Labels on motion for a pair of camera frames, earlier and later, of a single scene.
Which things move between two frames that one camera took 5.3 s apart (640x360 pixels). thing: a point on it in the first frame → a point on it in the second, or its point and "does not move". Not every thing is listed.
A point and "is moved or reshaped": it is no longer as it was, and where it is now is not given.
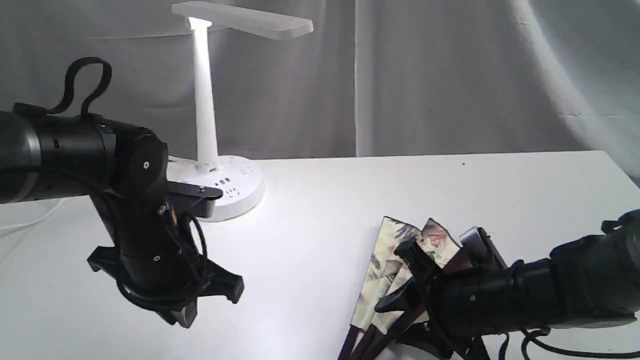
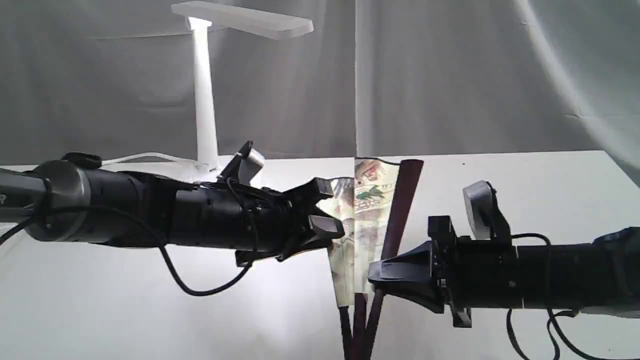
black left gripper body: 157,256 → 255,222
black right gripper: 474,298 → 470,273
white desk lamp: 241,182 does not move
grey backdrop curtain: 374,77 does not move
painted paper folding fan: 387,272 is moved or reshaped
